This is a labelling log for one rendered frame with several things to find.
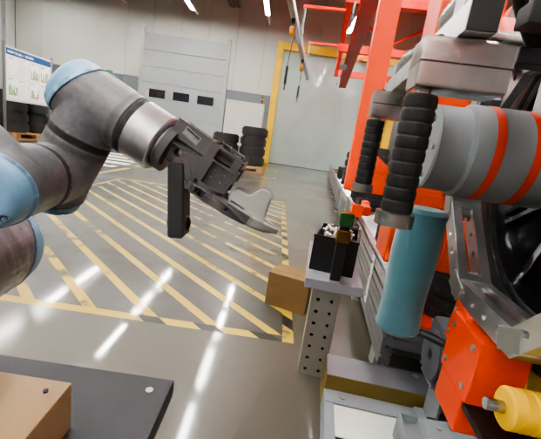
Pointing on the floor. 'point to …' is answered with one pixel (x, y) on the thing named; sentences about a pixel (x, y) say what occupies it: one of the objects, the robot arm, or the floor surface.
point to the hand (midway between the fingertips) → (268, 231)
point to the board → (23, 77)
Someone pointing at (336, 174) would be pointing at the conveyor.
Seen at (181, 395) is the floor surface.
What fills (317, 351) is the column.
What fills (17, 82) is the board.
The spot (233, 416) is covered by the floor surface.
